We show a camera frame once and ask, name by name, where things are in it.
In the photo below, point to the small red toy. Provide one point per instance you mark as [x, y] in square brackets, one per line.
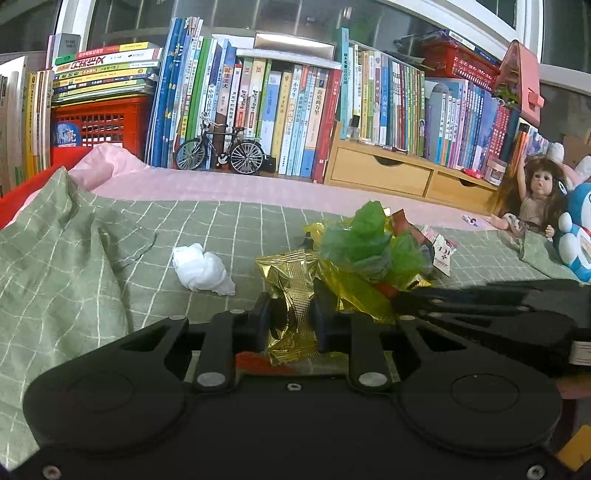
[471, 173]

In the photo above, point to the blue plush toy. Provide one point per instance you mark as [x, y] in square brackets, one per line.
[577, 230]

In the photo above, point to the small grey book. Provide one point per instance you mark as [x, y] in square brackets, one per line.
[64, 46]

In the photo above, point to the stack of flat books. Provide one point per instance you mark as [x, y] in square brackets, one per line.
[106, 74]

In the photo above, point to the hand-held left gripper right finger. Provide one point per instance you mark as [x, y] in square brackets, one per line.
[319, 323]

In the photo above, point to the white pink wrapper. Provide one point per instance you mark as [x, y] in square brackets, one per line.
[441, 254]

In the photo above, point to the white flat book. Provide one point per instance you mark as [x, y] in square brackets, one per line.
[286, 62]

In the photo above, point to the orange snack packet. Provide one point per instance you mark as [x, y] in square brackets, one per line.
[251, 362]

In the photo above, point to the small clear bottle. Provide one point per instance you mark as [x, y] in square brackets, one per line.
[354, 129]

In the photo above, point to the white pink plush toy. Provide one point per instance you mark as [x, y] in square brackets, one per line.
[577, 168]

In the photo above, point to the gold foil wrapper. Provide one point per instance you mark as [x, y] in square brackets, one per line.
[295, 286]

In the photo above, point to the wooden desktop organizer with drawers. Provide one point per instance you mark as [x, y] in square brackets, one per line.
[383, 170]

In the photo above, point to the red basket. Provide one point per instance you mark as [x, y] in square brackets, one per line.
[461, 64]

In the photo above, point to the pink bedsheet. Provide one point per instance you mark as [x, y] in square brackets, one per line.
[231, 189]

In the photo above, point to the white tissue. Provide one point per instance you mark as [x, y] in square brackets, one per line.
[201, 270]

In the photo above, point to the window with white frame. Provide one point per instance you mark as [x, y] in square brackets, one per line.
[69, 18]

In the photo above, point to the long row of colourful books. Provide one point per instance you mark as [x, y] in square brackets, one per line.
[392, 101]

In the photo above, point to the small clear box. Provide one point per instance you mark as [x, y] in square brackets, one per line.
[494, 171]

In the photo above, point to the row of tall mixed books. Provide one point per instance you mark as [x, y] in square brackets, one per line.
[286, 115]

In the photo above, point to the model bicycle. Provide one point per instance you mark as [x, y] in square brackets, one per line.
[240, 154]

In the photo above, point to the pink toy house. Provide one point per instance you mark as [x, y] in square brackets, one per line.
[519, 78]

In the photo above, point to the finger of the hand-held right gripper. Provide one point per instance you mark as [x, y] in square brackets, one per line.
[461, 295]
[517, 332]

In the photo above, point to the brown haired doll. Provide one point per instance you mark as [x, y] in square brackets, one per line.
[538, 194]

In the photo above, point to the blue picture card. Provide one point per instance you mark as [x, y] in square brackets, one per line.
[65, 134]

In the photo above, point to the green checked blanket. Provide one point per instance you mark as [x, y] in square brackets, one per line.
[138, 221]

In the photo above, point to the red plastic crate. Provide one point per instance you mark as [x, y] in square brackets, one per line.
[111, 127]

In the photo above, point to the green plastic bag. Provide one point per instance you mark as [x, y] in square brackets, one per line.
[364, 240]

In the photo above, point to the brown cardboard box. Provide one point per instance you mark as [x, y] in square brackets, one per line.
[577, 145]

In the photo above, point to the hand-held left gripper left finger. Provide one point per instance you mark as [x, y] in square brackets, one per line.
[265, 318]

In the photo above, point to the row of beige spined books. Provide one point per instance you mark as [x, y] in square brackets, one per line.
[32, 120]

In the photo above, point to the yellow foil wrapper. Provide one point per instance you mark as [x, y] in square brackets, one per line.
[355, 295]

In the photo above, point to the row of small leaning books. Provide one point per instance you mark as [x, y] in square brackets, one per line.
[531, 138]

